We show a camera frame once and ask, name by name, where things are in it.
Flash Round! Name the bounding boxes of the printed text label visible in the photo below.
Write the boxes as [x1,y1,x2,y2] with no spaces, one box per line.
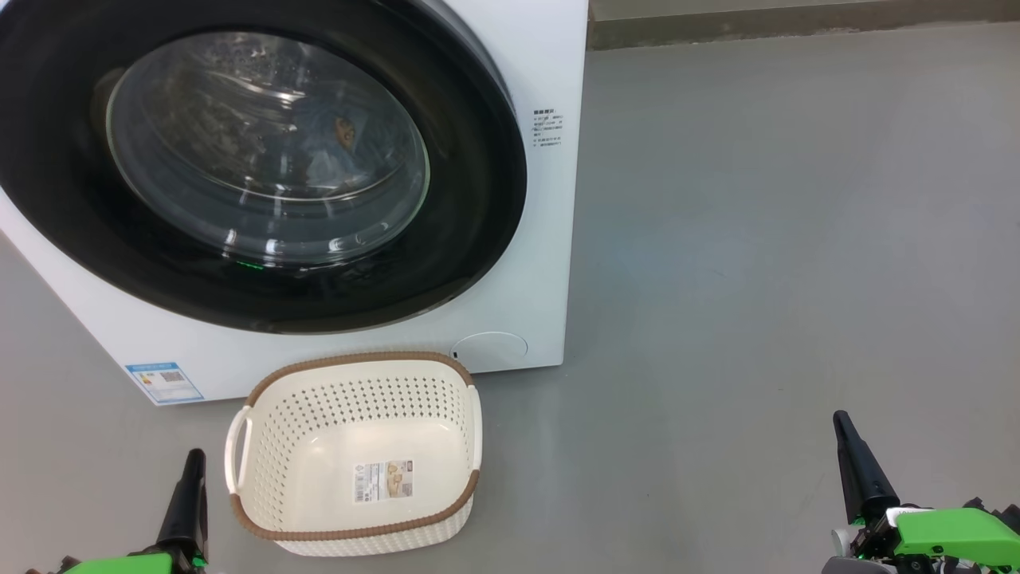
[532,108,565,148]

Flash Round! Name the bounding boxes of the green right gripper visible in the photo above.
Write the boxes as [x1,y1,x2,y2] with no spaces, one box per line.
[825,411,1020,574]

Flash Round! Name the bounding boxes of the white front-load washing machine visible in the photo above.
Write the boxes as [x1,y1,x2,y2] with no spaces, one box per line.
[0,0,589,406]

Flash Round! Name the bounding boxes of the blue patterned garment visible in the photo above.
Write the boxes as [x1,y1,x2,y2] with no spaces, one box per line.
[312,108,375,160]

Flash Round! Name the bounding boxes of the dark round washer door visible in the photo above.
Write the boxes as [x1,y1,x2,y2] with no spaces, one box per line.
[0,0,528,334]

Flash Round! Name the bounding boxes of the paper basket label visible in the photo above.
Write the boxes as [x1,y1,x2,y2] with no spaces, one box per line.
[353,458,415,505]

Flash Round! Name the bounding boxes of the round white filter cover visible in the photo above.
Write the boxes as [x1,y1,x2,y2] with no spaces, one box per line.
[452,332,528,374]

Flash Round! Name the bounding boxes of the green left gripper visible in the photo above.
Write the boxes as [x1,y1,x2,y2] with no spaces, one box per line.
[24,448,210,574]

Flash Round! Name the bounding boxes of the cream perforated laundry basket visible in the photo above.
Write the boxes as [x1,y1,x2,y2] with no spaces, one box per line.
[224,351,483,557]

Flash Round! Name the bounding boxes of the blue energy label sticker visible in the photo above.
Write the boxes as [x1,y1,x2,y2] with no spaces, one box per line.
[125,363,205,406]

